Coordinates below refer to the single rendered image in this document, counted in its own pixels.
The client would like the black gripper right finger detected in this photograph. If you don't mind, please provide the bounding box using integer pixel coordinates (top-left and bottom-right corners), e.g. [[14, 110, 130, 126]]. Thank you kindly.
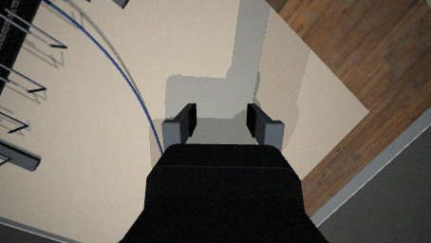
[[246, 103, 285, 152]]

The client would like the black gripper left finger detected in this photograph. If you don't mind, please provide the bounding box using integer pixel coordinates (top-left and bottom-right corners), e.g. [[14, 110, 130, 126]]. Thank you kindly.
[[161, 103, 197, 151]]

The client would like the blue cable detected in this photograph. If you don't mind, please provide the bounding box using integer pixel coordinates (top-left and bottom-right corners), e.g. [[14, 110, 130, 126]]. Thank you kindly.
[[44, 0, 163, 155]]

